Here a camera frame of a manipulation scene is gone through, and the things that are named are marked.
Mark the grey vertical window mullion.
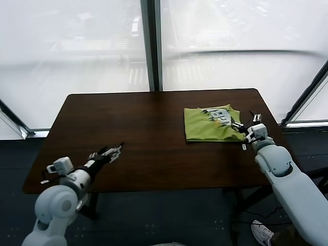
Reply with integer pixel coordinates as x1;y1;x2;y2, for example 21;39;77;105
140;0;164;92

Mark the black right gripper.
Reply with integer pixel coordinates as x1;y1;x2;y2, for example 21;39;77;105
231;110;262;136

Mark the lime green t-shirt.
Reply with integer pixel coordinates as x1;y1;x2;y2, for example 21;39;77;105
183;104;246;143

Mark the camera cable with tag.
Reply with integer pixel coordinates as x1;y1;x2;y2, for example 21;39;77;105
40;170;61;185
240;138;257;151

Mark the right camera cable with tag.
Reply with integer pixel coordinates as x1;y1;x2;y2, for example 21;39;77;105
240;138;257;151

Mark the slanted dark window frame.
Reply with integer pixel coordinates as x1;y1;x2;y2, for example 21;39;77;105
0;96;51;139
280;61;328;129

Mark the black metal table leg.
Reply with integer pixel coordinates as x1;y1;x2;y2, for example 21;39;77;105
222;169;328;218
76;191;99;221

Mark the curved dark rail behind glass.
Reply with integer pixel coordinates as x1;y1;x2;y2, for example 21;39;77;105
163;49;328;62

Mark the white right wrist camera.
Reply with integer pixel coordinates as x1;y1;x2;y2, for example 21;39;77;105
245;123;269;144

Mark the left camera cable with tag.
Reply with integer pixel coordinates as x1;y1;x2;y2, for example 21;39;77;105
40;170;61;185

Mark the white sneaker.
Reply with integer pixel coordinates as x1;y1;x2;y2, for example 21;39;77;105
251;219;275;246

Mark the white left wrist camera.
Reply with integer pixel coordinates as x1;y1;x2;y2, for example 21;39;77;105
46;157;74;176

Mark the dark trouser leg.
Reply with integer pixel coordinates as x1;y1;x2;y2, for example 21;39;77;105
270;225;299;246

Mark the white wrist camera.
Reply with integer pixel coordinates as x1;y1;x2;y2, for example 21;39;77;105
245;123;269;144
46;157;74;176

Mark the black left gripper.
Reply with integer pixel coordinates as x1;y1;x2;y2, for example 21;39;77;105
83;142;125;177

